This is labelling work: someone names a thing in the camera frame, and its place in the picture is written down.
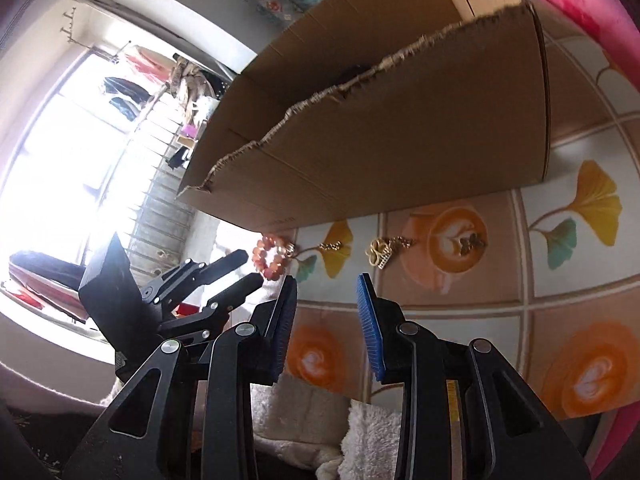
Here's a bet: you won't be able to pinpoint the pile of beige clothes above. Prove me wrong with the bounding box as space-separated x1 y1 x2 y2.
167 54 236 111

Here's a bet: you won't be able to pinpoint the orange bead bracelet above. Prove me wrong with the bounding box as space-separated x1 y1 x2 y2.
255 232 296 281

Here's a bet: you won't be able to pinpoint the ginkgo leaf patterned tablecloth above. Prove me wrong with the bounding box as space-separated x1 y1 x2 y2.
212 7 638 421

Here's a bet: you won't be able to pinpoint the hanging pink garment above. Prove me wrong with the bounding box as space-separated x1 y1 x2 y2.
125 46 168 81

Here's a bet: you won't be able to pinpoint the torn brown cardboard box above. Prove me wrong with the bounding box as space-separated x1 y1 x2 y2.
176 0 551 233

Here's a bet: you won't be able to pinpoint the metal balcony railing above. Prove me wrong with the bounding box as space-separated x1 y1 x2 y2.
120 105 201 271

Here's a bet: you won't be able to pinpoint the dark red striped cloth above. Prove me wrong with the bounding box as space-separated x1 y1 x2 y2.
7 250 91 323

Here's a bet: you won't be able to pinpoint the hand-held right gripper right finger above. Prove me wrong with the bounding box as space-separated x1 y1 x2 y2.
356 273 591 480

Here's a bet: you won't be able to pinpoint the white fluffy garment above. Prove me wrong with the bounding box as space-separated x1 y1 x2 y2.
250 375 401 480

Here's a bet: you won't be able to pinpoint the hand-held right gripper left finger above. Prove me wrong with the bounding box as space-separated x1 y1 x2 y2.
62 275 299 480

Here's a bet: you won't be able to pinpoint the wall coat hooks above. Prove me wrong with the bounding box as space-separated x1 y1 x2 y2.
59 7 81 41

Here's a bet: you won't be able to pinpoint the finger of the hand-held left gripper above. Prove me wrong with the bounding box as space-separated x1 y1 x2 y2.
159 274 264 347
141 250 249 307

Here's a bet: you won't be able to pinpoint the hanging dark garment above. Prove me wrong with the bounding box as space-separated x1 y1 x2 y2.
102 76 151 121

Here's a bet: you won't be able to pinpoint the gold chain pendant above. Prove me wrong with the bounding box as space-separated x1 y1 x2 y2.
369 236 418 271

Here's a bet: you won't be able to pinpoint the grey red patterned cushion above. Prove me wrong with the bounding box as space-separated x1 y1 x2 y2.
255 0 306 23

